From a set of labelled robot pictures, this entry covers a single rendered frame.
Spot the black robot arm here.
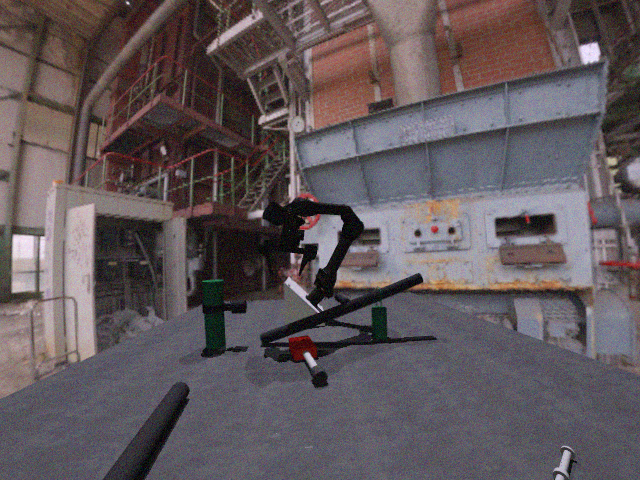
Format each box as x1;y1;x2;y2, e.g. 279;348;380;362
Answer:
262;197;365;308

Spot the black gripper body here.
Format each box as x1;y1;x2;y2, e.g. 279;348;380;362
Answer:
258;227;317;260

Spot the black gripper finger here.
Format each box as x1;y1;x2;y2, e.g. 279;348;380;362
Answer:
262;247;272;274
299;252;313;277

